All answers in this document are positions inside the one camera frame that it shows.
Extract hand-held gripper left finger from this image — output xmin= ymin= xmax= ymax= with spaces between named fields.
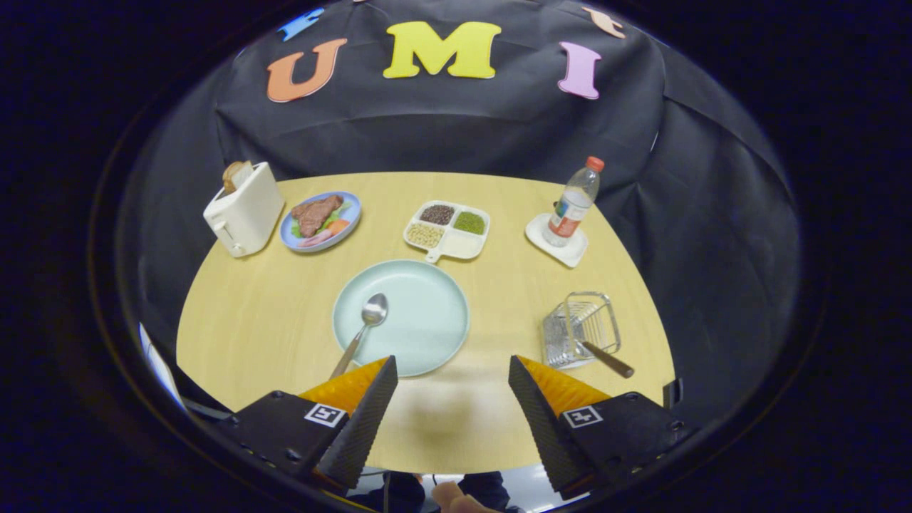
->
xmin=214 ymin=356 xmax=400 ymax=498

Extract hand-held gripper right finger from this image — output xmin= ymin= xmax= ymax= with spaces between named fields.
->
xmin=508 ymin=355 xmax=703 ymax=501

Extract metal fork with brown handle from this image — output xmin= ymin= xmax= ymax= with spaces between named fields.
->
xmin=570 ymin=335 xmax=635 ymax=379

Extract metal spoon with brown handle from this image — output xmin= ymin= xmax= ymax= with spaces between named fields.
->
xmin=329 ymin=293 xmax=389 ymax=379

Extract person's dark trousers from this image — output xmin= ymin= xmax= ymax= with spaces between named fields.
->
xmin=349 ymin=470 xmax=514 ymax=513

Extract clear cutlery holder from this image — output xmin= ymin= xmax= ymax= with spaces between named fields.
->
xmin=541 ymin=291 xmax=622 ymax=370

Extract pale green round plate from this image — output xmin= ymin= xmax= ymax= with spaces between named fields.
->
xmin=333 ymin=259 xmax=471 ymax=378

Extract white square coaster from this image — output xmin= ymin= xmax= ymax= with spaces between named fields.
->
xmin=525 ymin=212 xmax=589 ymax=269

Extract white divided tray with grains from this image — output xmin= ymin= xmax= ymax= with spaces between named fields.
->
xmin=403 ymin=200 xmax=491 ymax=264

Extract clear bottle with red cap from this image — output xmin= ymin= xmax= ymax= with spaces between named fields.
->
xmin=543 ymin=156 xmax=606 ymax=248

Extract brown steak piece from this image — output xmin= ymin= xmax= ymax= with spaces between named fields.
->
xmin=291 ymin=195 xmax=345 ymax=238

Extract blue round plate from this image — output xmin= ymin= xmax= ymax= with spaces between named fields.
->
xmin=279 ymin=191 xmax=362 ymax=254

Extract white toaster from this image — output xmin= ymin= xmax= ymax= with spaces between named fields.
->
xmin=203 ymin=161 xmax=286 ymax=258

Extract brown bread slice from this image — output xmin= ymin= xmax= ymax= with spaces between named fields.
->
xmin=222 ymin=161 xmax=254 ymax=195

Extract black backdrop cloth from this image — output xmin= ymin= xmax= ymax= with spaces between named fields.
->
xmin=118 ymin=0 xmax=802 ymax=428

